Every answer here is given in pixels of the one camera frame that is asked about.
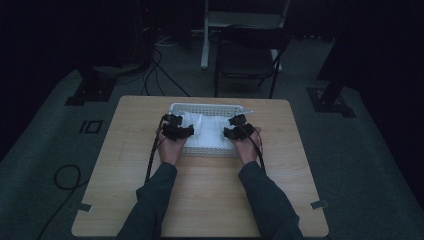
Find white cloth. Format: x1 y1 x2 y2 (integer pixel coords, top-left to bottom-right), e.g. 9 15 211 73
180 111 237 150

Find black floor cables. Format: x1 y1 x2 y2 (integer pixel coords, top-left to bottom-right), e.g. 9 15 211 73
140 46 192 98

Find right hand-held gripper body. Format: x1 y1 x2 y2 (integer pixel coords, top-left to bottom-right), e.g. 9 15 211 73
222 122 256 141

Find black folding chair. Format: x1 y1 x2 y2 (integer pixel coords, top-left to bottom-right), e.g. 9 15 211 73
212 25 293 100

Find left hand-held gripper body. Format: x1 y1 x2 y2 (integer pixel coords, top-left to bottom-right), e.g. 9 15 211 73
161 123 196 142

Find person's right hand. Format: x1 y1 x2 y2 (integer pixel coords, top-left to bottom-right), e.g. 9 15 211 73
231 126 263 167

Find white plastic basket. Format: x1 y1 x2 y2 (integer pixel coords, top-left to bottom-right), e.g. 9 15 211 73
167 102 255 159

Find black stand with base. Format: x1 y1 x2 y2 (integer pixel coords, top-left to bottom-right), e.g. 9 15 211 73
306 33 357 119
64 64 118 107

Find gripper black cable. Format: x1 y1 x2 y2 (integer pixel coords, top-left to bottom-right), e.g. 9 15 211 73
244 125 267 176
144 116 167 184

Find person's left hand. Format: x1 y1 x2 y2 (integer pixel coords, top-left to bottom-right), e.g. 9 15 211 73
156 129 188 167

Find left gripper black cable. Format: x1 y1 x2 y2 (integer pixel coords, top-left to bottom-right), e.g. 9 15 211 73
144 116 167 184

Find black floor cable loop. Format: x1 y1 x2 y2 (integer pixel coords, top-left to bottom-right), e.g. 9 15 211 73
35 163 91 240

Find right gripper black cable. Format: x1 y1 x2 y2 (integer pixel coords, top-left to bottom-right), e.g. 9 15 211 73
244 125 267 176

